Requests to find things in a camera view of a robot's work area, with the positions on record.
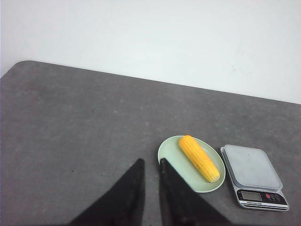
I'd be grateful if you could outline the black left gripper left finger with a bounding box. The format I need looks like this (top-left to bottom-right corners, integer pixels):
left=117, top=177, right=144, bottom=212
left=69, top=158, right=145, bottom=226

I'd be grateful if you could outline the yellow corn cob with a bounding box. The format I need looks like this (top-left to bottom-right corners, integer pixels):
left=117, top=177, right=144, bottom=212
left=178, top=135, right=220, bottom=183

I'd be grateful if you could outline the green plate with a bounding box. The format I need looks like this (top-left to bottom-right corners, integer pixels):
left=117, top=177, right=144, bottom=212
left=158, top=136, right=226, bottom=193

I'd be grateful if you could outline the silver digital kitchen scale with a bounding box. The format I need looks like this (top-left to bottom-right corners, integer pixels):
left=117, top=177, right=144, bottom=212
left=221, top=145, right=289, bottom=211

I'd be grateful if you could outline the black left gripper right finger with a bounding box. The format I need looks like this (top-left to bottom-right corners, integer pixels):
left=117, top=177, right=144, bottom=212
left=159, top=158, right=232, bottom=226

